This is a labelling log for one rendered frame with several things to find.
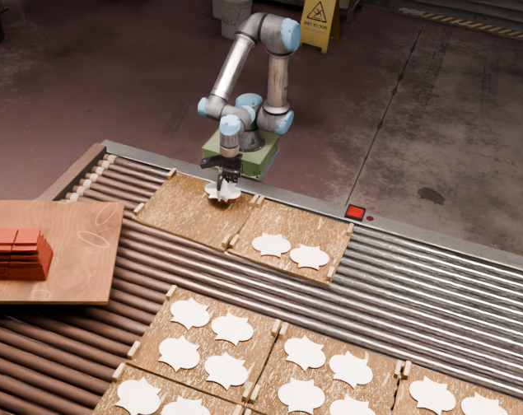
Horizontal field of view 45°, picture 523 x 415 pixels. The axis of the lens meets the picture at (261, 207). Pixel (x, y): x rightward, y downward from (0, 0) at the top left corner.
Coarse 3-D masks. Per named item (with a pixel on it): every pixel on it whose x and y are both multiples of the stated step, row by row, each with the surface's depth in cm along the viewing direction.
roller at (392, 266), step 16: (96, 176) 274; (128, 192) 270; (144, 192) 268; (352, 256) 248; (368, 256) 247; (400, 272) 244; (416, 272) 243; (464, 288) 239; (480, 288) 238; (512, 304) 235
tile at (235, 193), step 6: (210, 186) 259; (216, 186) 260; (228, 186) 260; (234, 186) 260; (210, 192) 257; (216, 192) 257; (234, 192) 258; (210, 198) 254; (216, 198) 255; (222, 198) 254; (228, 198) 255; (234, 198) 255
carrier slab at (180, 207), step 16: (176, 176) 275; (192, 176) 276; (160, 192) 266; (176, 192) 267; (192, 192) 268; (144, 208) 258; (160, 208) 258; (176, 208) 259; (192, 208) 259; (208, 208) 260; (224, 208) 261; (240, 208) 262; (144, 224) 252; (160, 224) 251; (176, 224) 252; (192, 224) 252; (208, 224) 253; (224, 224) 254; (240, 224) 254; (192, 240) 246; (208, 240) 246
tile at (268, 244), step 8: (256, 240) 246; (264, 240) 246; (272, 240) 247; (280, 240) 247; (256, 248) 243; (264, 248) 243; (272, 248) 243; (280, 248) 244; (288, 248) 244; (280, 256) 240
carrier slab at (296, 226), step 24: (264, 216) 259; (288, 216) 260; (312, 216) 261; (240, 240) 247; (288, 240) 249; (312, 240) 250; (336, 240) 251; (264, 264) 239; (288, 264) 239; (336, 264) 240
